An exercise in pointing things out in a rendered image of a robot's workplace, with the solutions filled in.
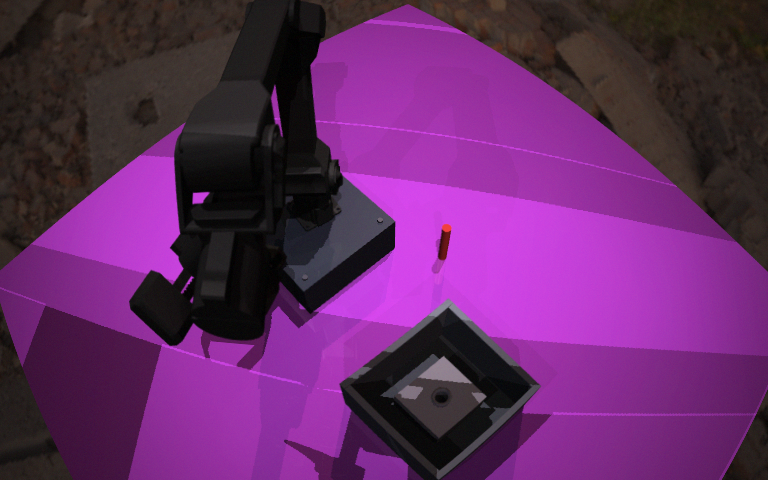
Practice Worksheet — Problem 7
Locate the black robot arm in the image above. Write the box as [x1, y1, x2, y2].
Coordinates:
[174, 0, 343, 341]

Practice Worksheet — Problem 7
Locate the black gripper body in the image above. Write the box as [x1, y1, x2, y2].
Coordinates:
[129, 234, 202, 346]

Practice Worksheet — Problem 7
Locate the dark red peg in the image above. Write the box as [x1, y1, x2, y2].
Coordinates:
[438, 224, 452, 261]

